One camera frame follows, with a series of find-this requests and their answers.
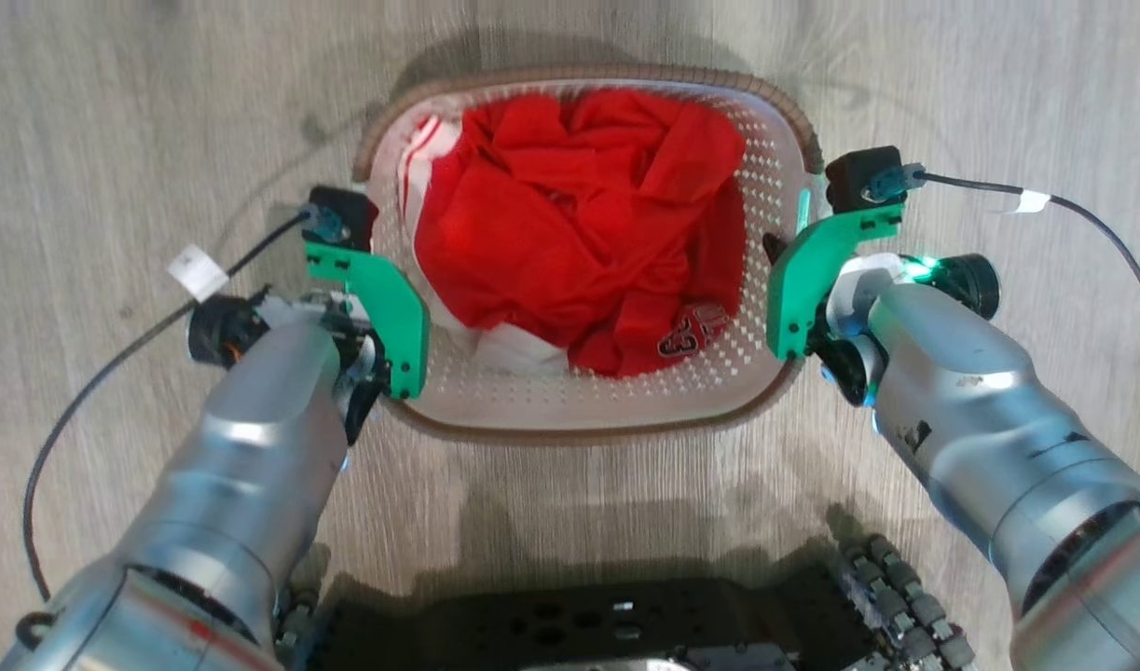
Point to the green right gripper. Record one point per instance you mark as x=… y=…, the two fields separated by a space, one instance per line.
x=803 y=270

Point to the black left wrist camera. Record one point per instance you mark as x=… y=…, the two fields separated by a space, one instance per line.
x=346 y=210

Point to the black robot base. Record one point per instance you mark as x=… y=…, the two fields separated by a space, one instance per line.
x=579 y=624

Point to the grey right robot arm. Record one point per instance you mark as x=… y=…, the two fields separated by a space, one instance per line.
x=980 y=410

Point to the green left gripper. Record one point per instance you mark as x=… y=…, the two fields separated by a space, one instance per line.
x=397 y=317

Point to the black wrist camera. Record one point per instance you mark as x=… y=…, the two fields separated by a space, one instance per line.
x=854 y=177
x=346 y=210

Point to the red jersey garment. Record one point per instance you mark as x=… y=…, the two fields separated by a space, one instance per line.
x=570 y=224

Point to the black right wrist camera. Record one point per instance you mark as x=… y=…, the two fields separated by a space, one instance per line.
x=854 y=177

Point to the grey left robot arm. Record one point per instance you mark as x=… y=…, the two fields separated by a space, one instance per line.
x=243 y=466

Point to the grey roller wheel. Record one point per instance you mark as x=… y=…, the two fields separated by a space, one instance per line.
x=905 y=596
x=297 y=615

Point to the white perforated laundry basket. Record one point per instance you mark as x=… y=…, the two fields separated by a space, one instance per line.
x=607 y=401

